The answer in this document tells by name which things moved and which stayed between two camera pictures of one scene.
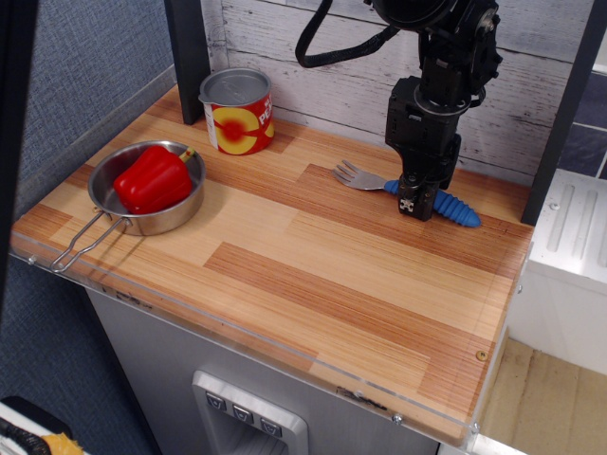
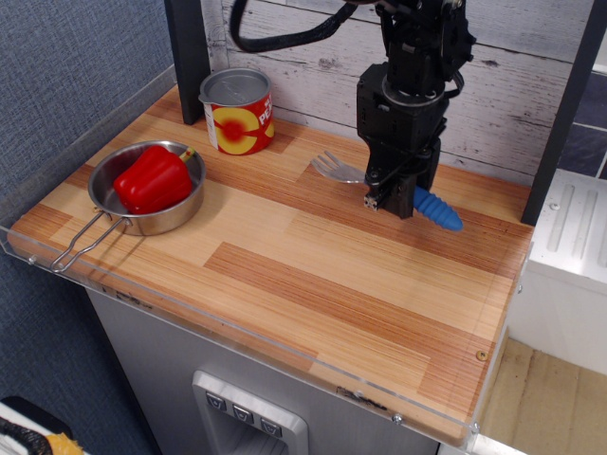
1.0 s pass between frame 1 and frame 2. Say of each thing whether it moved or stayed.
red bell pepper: stayed
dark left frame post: stayed
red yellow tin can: stayed
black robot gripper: moved
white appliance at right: stayed
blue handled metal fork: moved
